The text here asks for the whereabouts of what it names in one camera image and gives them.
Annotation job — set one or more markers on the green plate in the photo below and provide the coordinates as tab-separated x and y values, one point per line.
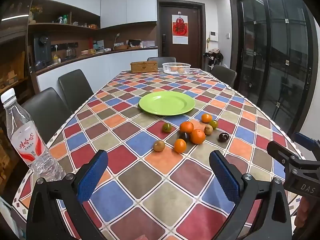
167	103

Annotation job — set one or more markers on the clear plastic water bottle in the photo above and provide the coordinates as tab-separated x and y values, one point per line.
25	135

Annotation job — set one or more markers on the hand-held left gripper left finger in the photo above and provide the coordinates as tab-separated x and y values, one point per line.
92	175

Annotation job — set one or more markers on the black water dispenser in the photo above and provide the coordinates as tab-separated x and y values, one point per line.
42	52

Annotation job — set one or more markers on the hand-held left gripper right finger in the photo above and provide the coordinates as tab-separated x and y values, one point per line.
225	177

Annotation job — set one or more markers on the red and white door poster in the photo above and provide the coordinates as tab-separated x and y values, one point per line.
180	35

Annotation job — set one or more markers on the yellow bottle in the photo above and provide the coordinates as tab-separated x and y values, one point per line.
55	59

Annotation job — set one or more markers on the green mandarin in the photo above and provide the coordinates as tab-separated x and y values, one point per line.
213	124
166	127

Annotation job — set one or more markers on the dark wooden door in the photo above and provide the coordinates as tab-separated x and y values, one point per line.
192	30

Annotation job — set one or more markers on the black framed glass doors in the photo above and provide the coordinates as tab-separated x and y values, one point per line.
275	55

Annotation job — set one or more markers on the dark leather chair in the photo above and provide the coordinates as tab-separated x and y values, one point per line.
223	75
47	112
75	87
160	59

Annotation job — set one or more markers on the white intercom panel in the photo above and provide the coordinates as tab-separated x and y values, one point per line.
213	36

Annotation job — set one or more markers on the dark plum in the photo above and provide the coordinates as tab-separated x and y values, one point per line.
183	137
223	137

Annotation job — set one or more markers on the glass kettle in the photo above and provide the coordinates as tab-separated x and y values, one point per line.
70	53

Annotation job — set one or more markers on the white upper cabinets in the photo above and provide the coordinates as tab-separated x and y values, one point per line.
127	5

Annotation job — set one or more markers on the pile of clothes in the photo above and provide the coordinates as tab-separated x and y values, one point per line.
213	56

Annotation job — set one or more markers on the wicker basket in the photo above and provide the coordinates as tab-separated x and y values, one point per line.
120	47

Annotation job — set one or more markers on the brown kiwi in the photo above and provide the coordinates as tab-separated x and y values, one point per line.
159	145
208	130

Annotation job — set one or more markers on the large orange mandarin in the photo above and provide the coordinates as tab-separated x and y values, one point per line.
197	136

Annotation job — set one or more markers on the orange in white basket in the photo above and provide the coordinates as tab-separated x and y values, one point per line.
173	68
180	68

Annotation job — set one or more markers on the white sideboard counter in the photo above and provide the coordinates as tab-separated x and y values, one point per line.
107	65

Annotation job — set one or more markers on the small orange mandarin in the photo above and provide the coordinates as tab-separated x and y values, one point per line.
206	118

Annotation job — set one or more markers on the person's right hand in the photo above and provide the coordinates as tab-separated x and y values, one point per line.
301	213

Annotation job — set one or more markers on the white plastic basket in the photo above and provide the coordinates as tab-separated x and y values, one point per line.
166	70

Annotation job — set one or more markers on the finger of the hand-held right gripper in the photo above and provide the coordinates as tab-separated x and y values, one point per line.
306	140
282	151

